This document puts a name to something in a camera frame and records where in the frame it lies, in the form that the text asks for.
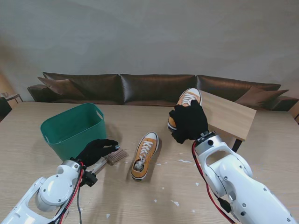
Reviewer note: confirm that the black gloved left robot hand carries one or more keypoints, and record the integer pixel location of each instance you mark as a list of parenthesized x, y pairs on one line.
[(93, 152)]

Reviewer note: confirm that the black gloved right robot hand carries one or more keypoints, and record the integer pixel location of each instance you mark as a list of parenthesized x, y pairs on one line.
[(190, 121)]

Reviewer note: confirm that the yellow canvas sneaker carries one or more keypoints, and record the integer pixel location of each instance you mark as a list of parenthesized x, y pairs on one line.
[(140, 171), (187, 95)]

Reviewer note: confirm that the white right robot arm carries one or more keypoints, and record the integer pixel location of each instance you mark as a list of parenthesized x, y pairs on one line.
[(240, 186)]

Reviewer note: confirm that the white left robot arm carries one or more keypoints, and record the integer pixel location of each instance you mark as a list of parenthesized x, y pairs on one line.
[(56, 191)]

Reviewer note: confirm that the green plastic basket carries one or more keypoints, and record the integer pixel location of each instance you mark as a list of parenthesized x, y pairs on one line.
[(70, 123)]

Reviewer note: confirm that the small wooden stand black legs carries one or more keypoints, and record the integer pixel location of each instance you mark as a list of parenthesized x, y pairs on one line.
[(229, 114)]

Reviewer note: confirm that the brown leather sofa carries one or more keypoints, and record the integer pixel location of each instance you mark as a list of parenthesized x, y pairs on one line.
[(151, 88)]

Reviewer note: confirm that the brown sofa cushion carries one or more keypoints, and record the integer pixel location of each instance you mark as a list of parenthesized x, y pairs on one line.
[(60, 87), (261, 98)]

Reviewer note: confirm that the small wooden side table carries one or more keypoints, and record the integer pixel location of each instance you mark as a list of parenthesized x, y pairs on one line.
[(12, 96)]

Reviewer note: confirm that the wooden furniture edge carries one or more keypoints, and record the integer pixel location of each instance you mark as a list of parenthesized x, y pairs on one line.
[(294, 112)]

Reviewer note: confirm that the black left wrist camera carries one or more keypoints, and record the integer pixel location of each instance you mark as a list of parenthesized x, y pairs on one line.
[(90, 178)]

